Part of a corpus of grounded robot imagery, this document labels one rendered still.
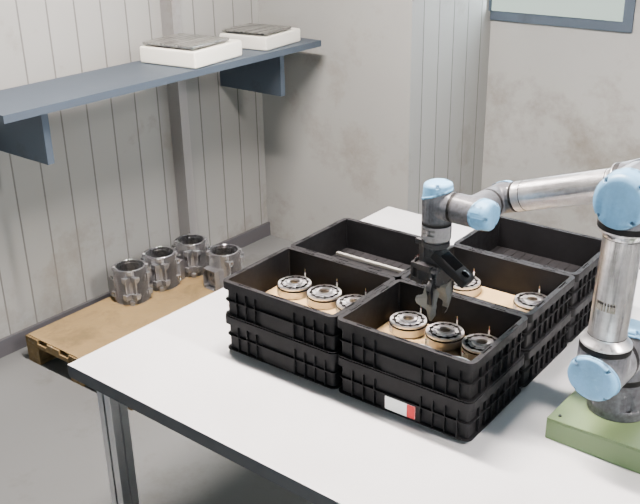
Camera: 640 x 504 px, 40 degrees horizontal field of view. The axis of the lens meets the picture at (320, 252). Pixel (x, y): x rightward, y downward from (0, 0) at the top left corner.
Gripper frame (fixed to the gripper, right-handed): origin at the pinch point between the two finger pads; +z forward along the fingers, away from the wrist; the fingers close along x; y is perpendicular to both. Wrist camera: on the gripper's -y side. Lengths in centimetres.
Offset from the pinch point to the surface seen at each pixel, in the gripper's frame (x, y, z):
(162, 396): 52, 52, 23
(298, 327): 20.7, 31.1, 6.8
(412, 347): 18.4, -5.2, 0.3
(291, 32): -143, 193, -33
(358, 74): -169, 173, -10
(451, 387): 16.3, -15.5, 8.3
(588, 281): -53, -15, 6
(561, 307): -35.5, -15.9, 6.7
